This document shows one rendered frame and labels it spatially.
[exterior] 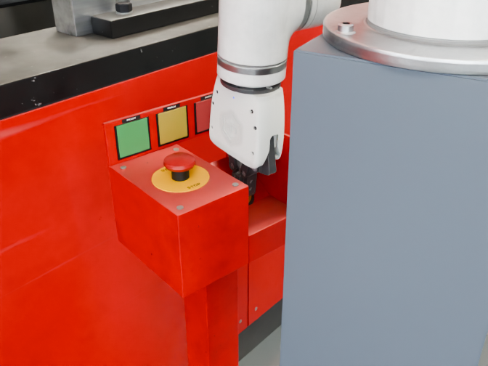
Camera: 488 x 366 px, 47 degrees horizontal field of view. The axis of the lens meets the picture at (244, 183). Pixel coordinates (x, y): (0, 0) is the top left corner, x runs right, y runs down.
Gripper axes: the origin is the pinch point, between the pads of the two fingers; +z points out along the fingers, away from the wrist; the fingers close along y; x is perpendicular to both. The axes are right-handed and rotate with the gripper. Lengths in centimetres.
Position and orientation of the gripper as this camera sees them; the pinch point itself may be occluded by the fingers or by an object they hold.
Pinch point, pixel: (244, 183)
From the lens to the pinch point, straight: 77.4
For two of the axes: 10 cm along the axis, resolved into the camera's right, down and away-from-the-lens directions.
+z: -0.5, 8.3, 5.5
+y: 6.4, 4.5, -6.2
